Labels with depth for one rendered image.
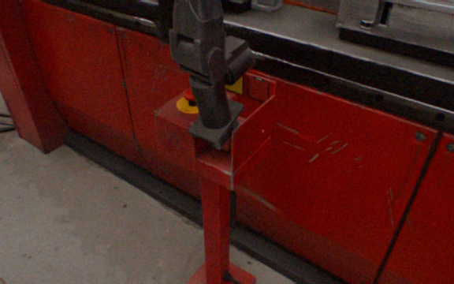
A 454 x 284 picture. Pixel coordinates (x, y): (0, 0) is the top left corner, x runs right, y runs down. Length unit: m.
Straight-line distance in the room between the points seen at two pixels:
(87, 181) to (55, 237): 0.32
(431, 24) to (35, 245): 1.49
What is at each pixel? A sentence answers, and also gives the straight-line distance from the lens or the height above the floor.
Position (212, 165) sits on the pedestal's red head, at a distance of 0.77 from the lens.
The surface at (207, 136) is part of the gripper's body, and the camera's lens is 0.69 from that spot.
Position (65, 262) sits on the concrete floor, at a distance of 1.59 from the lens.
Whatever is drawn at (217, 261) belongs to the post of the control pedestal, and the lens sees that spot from 1.12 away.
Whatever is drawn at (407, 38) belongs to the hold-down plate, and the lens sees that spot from 0.89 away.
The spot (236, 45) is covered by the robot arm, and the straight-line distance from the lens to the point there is 0.67.
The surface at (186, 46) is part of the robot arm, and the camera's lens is 0.60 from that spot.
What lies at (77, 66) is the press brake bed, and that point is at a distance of 1.61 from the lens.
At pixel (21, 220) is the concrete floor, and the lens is 1.80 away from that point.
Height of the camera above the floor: 1.21
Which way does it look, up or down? 38 degrees down
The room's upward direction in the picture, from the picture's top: straight up
